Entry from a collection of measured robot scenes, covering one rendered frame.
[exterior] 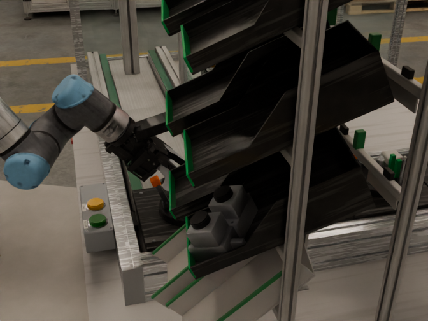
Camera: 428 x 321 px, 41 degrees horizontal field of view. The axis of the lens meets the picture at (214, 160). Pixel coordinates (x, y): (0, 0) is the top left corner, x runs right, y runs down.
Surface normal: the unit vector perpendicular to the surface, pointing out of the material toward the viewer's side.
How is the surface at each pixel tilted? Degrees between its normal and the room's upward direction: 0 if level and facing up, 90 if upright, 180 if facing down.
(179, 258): 45
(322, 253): 90
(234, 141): 25
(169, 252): 90
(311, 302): 0
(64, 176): 0
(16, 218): 0
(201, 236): 101
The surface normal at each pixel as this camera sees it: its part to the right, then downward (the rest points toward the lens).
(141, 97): 0.00, -0.86
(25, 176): -0.08, 0.52
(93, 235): 0.25, 0.49
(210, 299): -0.70, -0.59
